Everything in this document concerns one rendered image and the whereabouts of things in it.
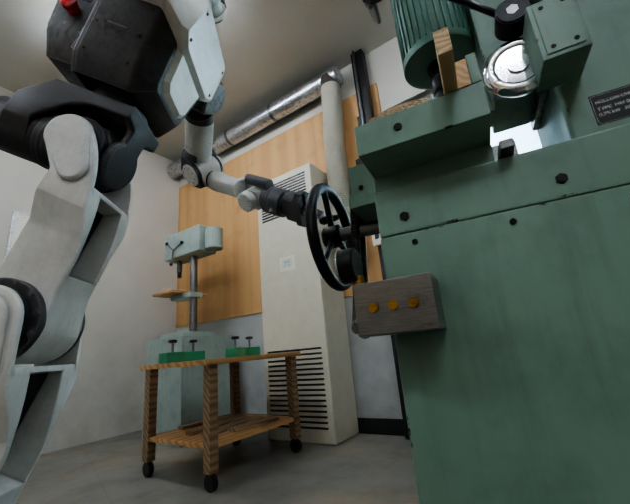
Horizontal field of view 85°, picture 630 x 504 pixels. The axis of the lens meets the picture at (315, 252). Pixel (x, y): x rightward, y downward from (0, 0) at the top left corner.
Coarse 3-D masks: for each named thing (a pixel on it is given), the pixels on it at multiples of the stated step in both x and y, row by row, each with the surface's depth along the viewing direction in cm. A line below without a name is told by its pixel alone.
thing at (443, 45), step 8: (440, 32) 48; (448, 32) 47; (440, 40) 47; (448, 40) 47; (440, 48) 47; (448, 48) 47; (440, 56) 47; (448, 56) 47; (440, 64) 49; (448, 64) 49; (440, 72) 52; (448, 72) 50; (448, 80) 52; (456, 80) 52; (448, 88) 54; (456, 88) 54
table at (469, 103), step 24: (456, 96) 54; (480, 96) 52; (384, 120) 58; (408, 120) 56; (432, 120) 55; (456, 120) 53; (480, 120) 52; (360, 144) 60; (384, 144) 58; (408, 144) 57; (432, 144) 58; (456, 144) 58; (480, 144) 59; (384, 168) 64; (360, 216) 87
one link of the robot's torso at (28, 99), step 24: (0, 96) 70; (24, 96) 68; (48, 96) 68; (72, 96) 68; (96, 96) 69; (0, 120) 67; (24, 120) 67; (96, 120) 79; (120, 120) 75; (0, 144) 69; (24, 144) 68; (120, 144) 69; (144, 144) 76; (120, 168) 71
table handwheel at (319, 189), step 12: (312, 192) 83; (324, 192) 90; (312, 204) 80; (324, 204) 91; (336, 204) 98; (312, 216) 79; (312, 228) 78; (324, 228) 90; (336, 228) 88; (348, 228) 88; (360, 228) 86; (372, 228) 85; (312, 240) 78; (324, 240) 89; (336, 240) 88; (348, 240) 89; (312, 252) 78; (324, 264) 79; (324, 276) 81; (336, 288) 85; (348, 288) 91
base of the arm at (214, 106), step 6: (222, 84) 103; (216, 90) 101; (222, 90) 104; (216, 96) 102; (222, 96) 106; (198, 102) 98; (204, 102) 99; (210, 102) 101; (216, 102) 104; (222, 102) 107; (192, 108) 100; (198, 108) 100; (204, 108) 99; (210, 108) 102; (216, 108) 106; (210, 114) 105
